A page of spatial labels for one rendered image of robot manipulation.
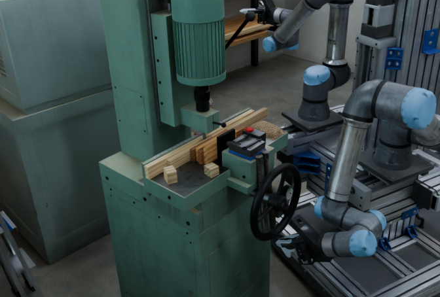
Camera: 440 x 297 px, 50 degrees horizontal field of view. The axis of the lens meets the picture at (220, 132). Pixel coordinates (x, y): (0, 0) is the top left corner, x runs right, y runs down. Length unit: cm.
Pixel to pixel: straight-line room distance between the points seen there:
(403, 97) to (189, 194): 73
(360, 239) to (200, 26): 82
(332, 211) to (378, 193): 39
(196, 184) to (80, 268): 128
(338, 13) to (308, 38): 332
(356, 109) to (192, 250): 78
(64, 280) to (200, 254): 111
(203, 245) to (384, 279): 94
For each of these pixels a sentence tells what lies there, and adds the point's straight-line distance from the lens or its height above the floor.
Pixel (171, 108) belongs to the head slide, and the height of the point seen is 107.
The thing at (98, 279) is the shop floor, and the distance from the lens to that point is 268.
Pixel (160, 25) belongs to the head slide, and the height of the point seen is 139.
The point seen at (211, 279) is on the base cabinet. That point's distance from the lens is 191.
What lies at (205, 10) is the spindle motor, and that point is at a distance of 156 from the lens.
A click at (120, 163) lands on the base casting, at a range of 201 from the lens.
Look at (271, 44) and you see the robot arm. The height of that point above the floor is 113.
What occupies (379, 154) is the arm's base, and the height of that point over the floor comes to 86.
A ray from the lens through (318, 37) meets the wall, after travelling 547.
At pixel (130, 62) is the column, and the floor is 123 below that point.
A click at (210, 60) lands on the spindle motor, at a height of 129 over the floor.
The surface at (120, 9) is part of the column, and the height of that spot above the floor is 143.
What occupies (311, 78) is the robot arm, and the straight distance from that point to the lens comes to 220.
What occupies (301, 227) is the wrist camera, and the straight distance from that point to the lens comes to 157.
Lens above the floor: 180
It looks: 27 degrees down
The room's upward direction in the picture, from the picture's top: 2 degrees counter-clockwise
